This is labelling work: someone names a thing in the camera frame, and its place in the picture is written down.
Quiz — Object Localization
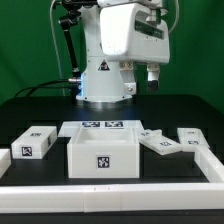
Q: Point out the white cabinet door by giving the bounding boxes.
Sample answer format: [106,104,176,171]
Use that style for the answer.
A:
[177,128,209,152]
[138,129,182,155]

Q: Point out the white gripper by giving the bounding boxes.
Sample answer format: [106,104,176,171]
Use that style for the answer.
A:
[100,3,170,95]

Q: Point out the black cables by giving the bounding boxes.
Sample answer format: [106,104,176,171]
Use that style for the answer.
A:
[13,78,83,98]

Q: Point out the white U-shaped obstacle fence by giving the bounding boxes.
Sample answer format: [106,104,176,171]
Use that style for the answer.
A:
[0,146,224,213]

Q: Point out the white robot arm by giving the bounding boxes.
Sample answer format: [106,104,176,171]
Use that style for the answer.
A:
[77,0,170,106]

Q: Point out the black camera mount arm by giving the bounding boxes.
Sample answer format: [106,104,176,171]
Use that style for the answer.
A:
[54,0,101,79]

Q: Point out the grey cable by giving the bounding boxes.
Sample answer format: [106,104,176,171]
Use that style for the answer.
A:
[49,0,66,98]

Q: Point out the white cabinet top block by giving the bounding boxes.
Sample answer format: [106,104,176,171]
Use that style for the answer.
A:
[11,126,57,159]

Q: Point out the white cabinet body box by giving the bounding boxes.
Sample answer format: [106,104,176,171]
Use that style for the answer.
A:
[67,128,140,178]

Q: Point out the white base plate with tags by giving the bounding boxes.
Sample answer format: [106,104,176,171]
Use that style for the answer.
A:
[58,120,144,137]

